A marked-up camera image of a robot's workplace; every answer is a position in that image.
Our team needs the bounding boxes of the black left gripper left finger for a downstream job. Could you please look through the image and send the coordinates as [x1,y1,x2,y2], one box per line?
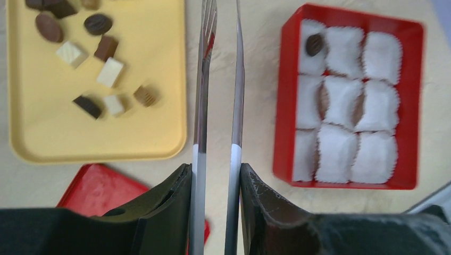
[1,164,191,254]

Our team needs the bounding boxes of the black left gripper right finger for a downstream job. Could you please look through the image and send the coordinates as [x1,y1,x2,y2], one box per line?
[240,163,450,254]

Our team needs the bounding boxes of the white square chocolate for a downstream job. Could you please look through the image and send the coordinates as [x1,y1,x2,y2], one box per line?
[56,41,88,69]
[96,57,124,88]

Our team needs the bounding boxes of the dark oval chocolate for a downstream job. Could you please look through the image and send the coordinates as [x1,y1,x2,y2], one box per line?
[83,13,113,36]
[305,33,324,57]

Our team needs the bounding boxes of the metal serving tongs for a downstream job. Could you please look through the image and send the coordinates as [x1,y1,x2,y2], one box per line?
[188,1,245,254]

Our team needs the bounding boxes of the small white chocolate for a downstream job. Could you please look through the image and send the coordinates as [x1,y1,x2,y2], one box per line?
[103,95,127,117]

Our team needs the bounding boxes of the ridged tan chocolate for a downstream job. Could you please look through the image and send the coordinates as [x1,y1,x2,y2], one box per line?
[133,85,159,107]

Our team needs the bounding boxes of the dark rectangular chocolate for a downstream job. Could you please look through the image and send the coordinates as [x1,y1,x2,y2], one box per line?
[72,95,102,120]

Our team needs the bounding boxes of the red chocolate box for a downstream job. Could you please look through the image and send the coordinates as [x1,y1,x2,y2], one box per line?
[272,3,425,190]

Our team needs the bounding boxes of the brown square chocolate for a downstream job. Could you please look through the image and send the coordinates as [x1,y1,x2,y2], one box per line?
[94,35,119,62]

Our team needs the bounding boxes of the dark oval chocolate on tray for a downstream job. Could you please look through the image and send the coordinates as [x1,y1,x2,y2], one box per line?
[83,13,113,36]

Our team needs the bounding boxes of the brown oval chocolate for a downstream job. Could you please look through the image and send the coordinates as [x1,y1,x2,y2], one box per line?
[35,13,64,43]

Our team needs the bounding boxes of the red box lid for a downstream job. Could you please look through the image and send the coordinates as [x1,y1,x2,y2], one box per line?
[58,164,210,254]

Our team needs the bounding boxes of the yellow plastic tray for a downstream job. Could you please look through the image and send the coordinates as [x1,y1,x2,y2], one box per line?
[6,1,187,164]

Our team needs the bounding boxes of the black aluminium base frame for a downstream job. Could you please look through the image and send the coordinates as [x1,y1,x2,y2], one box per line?
[405,182,450,220]

